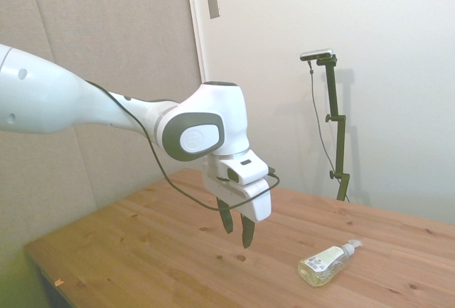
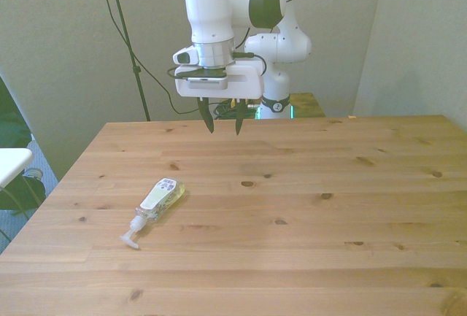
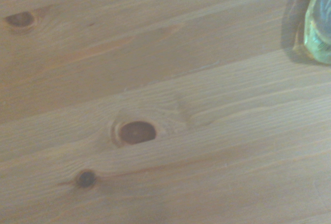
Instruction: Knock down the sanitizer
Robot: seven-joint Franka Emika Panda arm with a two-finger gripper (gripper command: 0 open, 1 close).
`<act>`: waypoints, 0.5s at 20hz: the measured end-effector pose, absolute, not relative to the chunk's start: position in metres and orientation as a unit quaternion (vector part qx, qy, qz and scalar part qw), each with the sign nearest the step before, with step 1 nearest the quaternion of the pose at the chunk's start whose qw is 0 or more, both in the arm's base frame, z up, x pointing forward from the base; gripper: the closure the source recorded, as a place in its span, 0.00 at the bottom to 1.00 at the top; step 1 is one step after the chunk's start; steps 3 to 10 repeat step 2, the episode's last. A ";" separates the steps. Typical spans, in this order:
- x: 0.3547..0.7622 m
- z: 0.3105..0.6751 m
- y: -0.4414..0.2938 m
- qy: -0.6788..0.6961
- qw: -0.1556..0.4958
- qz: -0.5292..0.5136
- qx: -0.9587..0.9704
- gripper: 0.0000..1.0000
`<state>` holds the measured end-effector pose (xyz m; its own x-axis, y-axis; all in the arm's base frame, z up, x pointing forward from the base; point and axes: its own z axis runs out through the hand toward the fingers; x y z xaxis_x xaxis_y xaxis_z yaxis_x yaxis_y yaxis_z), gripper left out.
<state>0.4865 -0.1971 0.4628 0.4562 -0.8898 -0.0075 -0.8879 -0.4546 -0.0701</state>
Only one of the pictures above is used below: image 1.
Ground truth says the white door frame trim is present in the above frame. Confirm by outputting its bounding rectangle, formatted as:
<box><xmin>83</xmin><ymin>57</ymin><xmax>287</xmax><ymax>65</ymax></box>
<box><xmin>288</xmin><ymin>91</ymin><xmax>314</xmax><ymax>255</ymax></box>
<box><xmin>183</xmin><ymin>0</ymin><xmax>208</xmax><ymax>85</ymax></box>

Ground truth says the black jointed camera stand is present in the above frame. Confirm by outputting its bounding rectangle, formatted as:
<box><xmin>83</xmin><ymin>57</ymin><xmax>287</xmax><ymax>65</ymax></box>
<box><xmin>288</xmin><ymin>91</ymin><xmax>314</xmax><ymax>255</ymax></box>
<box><xmin>315</xmin><ymin>55</ymin><xmax>351</xmax><ymax>203</ymax></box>

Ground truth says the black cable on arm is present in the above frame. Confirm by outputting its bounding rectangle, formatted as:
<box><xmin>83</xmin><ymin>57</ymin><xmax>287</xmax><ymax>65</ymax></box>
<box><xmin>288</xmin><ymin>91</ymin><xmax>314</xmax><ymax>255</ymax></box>
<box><xmin>85</xmin><ymin>80</ymin><xmax>281</xmax><ymax>212</ymax></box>

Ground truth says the grey wall switch plate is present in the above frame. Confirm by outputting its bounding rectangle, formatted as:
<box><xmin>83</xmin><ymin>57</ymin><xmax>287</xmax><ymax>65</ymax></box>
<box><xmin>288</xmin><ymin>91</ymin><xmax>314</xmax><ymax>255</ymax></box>
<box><xmin>207</xmin><ymin>0</ymin><xmax>222</xmax><ymax>21</ymax></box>

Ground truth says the clear sanitizer pump bottle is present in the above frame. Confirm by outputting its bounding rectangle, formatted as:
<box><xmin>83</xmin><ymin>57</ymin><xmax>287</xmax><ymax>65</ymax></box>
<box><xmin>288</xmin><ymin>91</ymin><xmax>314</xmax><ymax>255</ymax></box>
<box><xmin>297</xmin><ymin>239</ymin><xmax>363</xmax><ymax>287</ymax></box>

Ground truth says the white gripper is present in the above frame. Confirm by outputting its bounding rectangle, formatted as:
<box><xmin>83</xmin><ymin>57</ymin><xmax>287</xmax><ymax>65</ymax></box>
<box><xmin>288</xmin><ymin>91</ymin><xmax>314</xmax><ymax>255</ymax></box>
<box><xmin>202</xmin><ymin>156</ymin><xmax>273</xmax><ymax>250</ymax></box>

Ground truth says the grey stereo camera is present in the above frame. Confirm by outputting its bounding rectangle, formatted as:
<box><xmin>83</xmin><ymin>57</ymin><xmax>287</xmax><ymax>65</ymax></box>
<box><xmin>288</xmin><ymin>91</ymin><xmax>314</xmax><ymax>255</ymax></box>
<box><xmin>299</xmin><ymin>48</ymin><xmax>335</xmax><ymax>63</ymax></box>

